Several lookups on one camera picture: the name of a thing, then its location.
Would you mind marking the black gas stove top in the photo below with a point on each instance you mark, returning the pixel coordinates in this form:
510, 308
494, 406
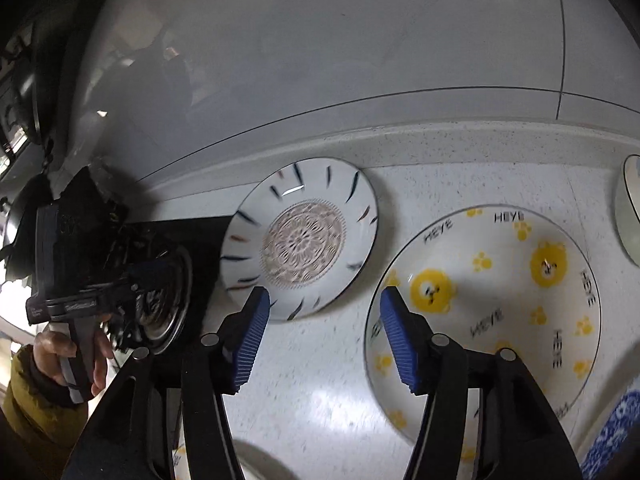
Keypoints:
157, 269

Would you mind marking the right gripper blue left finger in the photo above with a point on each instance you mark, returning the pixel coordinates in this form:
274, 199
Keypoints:
131, 432

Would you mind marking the white plate with mandala centre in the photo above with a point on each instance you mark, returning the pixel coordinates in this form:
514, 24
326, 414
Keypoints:
304, 234

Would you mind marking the bear plate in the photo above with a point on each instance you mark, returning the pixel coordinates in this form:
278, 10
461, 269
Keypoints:
255, 463
499, 276

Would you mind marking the left hand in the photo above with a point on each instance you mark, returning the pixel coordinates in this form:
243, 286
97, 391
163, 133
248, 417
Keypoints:
51, 346

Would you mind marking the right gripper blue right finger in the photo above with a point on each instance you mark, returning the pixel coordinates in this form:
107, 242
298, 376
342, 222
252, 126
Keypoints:
518, 436

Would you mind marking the blue patterned bowl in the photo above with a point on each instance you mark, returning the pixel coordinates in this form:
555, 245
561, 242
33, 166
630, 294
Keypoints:
614, 453

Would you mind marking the white bowl with leaf pattern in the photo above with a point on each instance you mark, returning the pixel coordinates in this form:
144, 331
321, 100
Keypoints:
626, 207

